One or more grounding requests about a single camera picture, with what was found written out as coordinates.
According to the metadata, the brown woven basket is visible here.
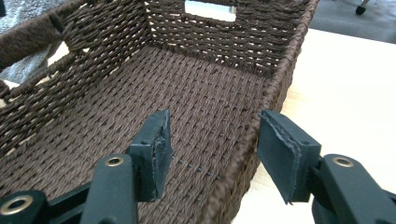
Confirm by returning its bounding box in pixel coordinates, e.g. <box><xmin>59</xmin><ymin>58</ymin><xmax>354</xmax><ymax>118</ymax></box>
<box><xmin>0</xmin><ymin>0</ymin><xmax>321</xmax><ymax>224</ymax></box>

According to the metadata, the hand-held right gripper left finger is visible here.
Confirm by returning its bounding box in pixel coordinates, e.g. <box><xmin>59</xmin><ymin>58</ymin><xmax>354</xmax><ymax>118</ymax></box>
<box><xmin>125</xmin><ymin>108</ymin><xmax>174</xmax><ymax>203</ymax></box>

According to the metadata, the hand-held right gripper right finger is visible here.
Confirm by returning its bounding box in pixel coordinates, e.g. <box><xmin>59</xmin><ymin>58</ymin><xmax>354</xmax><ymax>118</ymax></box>
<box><xmin>257</xmin><ymin>109</ymin><xmax>322</xmax><ymax>205</ymax></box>

